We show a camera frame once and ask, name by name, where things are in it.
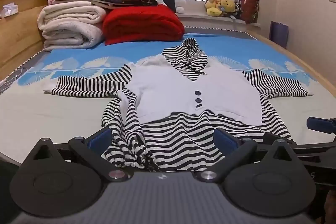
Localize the striped white hooded sweater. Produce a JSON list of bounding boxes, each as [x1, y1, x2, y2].
[[45, 38, 310, 171]]

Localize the blue white patterned bedsheet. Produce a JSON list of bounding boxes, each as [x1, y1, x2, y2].
[[0, 27, 336, 166]]

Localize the purple box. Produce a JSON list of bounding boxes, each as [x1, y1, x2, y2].
[[269, 21, 289, 48]]

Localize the wooden headboard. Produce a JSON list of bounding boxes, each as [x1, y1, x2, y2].
[[0, 0, 48, 80]]

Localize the cream folded quilt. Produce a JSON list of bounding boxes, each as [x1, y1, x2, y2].
[[37, 1, 106, 51]]

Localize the red folded blanket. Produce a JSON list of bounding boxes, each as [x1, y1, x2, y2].
[[102, 5, 185, 45]]

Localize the yellow plush toys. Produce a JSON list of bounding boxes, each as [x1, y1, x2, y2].
[[205, 0, 239, 18]]

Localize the tissue pack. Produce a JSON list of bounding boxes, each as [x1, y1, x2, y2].
[[0, 2, 19, 19]]

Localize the white plush toy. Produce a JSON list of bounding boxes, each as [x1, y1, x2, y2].
[[174, 0, 186, 14]]

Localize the wooden bed frame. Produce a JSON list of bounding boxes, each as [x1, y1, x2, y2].
[[247, 25, 336, 97]]

